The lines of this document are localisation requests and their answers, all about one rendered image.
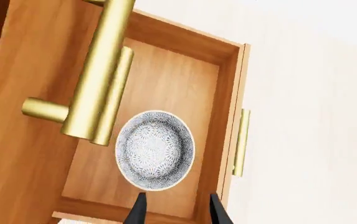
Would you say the large brass drawer handle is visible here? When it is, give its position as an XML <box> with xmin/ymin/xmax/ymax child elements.
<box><xmin>21</xmin><ymin>0</ymin><xmax>136</xmax><ymax>142</ymax></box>

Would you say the blue-white patterned bowl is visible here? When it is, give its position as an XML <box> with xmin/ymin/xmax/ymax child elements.
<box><xmin>115</xmin><ymin>110</ymin><xmax>196</xmax><ymax>193</ymax></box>

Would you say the slim brass drawer handle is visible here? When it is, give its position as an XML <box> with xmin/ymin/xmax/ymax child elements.
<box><xmin>231</xmin><ymin>108</ymin><xmax>252</xmax><ymax>177</ymax></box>

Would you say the wooden cabinet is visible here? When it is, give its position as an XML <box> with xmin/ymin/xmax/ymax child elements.
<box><xmin>0</xmin><ymin>0</ymin><xmax>137</xmax><ymax>224</ymax></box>

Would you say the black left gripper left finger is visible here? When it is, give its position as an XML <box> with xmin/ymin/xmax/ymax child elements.
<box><xmin>123</xmin><ymin>192</ymin><xmax>147</xmax><ymax>224</ymax></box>

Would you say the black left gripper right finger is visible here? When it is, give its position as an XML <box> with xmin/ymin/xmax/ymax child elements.
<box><xmin>209</xmin><ymin>191</ymin><xmax>236</xmax><ymax>224</ymax></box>

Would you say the open wooden drawer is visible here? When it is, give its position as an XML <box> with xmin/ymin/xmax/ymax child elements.
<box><xmin>51</xmin><ymin>9</ymin><xmax>251</xmax><ymax>224</ymax></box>

